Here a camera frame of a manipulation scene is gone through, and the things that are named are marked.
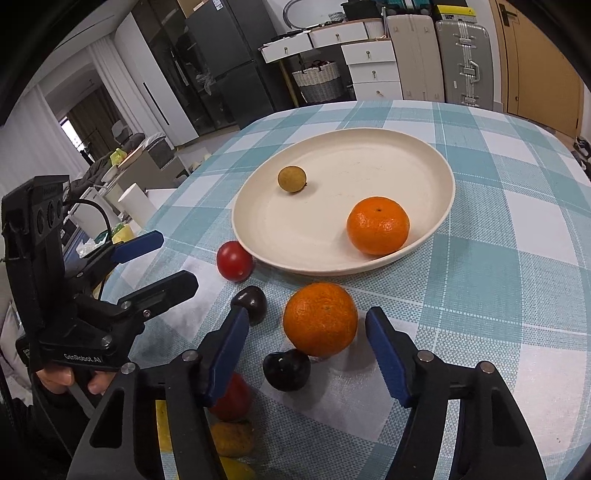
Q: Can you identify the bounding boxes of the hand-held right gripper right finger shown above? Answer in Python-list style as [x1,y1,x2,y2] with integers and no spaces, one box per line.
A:
[365,306,546,480]

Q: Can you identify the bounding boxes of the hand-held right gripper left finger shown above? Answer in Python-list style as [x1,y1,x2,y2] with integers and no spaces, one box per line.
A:
[69,305,252,480]

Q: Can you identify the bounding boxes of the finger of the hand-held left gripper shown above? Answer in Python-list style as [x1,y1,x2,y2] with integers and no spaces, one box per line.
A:
[99,271,199,324]
[65,231,165,280]

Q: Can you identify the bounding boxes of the red cherry tomato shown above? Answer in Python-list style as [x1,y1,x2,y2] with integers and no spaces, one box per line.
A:
[216,240,255,282]
[209,373,253,422]

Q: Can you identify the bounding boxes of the dark plum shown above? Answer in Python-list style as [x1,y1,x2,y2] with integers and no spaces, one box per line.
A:
[263,349,312,392]
[230,285,267,326]

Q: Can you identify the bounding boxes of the orange mandarin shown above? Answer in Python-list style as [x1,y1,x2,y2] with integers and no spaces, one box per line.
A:
[283,282,359,358]
[346,196,411,256]

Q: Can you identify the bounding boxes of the yellow guava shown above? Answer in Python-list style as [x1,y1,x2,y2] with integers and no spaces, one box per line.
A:
[156,401,257,480]
[210,421,254,459]

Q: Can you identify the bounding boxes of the brown longan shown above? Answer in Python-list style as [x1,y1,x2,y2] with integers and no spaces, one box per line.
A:
[277,165,308,195]

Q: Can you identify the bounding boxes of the cream round plate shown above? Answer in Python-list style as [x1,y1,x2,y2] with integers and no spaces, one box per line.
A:
[232,128,456,277]

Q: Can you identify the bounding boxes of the person's left forearm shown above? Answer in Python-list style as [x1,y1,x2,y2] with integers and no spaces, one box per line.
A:
[0,364,100,480]

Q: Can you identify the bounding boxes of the person's left hand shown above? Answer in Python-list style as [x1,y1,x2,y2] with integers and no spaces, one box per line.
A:
[36,367,117,396]

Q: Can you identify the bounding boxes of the white curtain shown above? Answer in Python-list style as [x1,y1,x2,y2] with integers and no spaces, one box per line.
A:
[0,87,91,197]

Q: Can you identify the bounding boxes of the teal plaid tablecloth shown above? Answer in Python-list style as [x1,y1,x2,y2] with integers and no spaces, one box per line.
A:
[95,99,591,480]

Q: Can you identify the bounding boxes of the white wardrobe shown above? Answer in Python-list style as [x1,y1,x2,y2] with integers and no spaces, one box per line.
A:
[115,11,200,149]

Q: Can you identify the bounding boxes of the dark grey refrigerator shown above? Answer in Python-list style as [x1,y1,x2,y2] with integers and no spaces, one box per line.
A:
[185,0,301,132]

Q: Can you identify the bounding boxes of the woven basket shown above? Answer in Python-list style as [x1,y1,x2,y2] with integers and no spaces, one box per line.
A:
[292,60,343,105]

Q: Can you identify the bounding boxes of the grey hoop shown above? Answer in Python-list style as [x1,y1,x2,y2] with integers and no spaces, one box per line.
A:
[281,0,320,25]

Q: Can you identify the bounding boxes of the white drawer desk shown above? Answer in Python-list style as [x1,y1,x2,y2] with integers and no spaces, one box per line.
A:
[260,18,405,101]

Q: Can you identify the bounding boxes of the beige suitcase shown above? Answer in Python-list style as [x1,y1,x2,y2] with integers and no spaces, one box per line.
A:
[385,14,447,103]

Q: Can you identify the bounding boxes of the silver suitcase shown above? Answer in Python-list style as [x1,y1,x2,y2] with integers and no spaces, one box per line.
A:
[435,19,495,110]

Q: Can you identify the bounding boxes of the wooden door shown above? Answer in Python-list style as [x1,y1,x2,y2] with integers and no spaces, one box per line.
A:
[489,0,585,139]

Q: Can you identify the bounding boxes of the teal suitcase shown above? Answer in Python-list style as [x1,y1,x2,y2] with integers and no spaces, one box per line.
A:
[385,0,437,18]

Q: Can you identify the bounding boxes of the yellow and black box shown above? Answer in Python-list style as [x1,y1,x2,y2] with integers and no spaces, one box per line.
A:
[434,4,474,22]

